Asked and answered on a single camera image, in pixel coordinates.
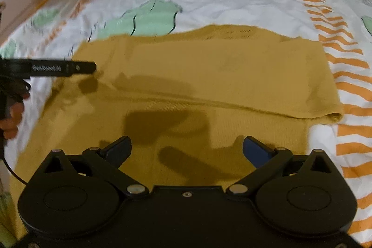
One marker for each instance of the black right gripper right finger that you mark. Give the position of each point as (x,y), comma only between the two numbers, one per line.
(268,163)

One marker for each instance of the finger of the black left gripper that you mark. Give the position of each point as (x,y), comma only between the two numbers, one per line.
(60,68)

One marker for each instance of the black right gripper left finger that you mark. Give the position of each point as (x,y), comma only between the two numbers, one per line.
(105,165)

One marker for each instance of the mustard yellow knit garment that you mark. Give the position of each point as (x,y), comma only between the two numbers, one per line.
(187,101)

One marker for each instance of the person's left hand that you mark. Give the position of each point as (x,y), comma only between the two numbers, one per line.
(9,125)

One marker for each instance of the white patterned bed sheet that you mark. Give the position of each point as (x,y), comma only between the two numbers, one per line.
(59,27)

